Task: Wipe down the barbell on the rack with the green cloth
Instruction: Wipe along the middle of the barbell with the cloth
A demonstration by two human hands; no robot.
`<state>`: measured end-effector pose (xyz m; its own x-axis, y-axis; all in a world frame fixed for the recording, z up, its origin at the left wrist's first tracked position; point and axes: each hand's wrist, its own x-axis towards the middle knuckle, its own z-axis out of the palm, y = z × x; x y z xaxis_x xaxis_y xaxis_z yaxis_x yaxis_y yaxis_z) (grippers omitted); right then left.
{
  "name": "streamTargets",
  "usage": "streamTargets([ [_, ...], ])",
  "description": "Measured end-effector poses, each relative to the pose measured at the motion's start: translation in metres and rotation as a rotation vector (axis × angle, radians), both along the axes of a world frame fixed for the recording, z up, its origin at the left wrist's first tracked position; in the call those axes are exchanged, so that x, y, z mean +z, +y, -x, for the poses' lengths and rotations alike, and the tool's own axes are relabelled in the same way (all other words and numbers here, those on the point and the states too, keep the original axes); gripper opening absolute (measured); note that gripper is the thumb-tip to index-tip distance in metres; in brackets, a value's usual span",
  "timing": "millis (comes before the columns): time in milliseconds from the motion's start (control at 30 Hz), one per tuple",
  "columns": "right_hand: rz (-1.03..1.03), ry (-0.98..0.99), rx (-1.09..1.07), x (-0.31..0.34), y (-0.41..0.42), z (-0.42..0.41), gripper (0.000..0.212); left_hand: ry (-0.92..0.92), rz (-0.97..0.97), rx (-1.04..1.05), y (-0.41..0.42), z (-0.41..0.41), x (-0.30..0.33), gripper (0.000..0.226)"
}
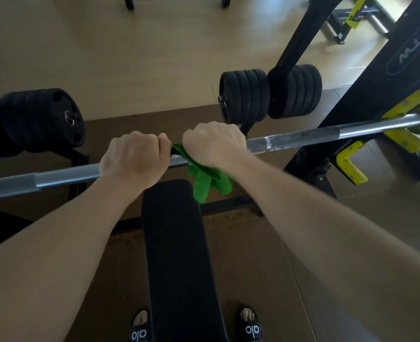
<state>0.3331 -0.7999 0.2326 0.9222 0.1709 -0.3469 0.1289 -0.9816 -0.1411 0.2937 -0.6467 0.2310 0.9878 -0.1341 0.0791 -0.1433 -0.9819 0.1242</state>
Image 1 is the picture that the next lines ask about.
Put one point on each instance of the person's right hand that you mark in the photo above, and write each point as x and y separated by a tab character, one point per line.
215	144

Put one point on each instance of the person's left hand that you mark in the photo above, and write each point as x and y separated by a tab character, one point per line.
135	160

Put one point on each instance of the green cleaning cloth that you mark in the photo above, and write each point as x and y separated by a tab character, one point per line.
203	188

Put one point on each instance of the silver barbell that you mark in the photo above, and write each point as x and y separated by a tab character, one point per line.
302	138

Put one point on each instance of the person's right forearm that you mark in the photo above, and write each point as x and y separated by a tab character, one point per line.
338	245

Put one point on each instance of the person's left forearm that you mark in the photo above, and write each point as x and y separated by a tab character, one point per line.
46	267

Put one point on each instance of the small barbell with black plates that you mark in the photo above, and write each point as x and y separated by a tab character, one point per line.
128	2

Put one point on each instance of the black bench pad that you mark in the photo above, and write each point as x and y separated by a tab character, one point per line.
178	263

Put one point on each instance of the brown floor mat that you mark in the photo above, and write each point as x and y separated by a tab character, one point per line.
252	267

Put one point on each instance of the yellow bar hook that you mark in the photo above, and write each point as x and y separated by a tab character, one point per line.
409	142
352	174

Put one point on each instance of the black yellow gym machine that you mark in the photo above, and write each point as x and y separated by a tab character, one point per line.
338	24

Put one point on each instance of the black slide slipper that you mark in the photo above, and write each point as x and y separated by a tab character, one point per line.
251	331
139	333

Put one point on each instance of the yellow upright guard strip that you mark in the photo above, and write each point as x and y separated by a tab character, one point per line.
416	97

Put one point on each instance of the black bench press rack frame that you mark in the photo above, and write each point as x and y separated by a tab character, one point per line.
366	92

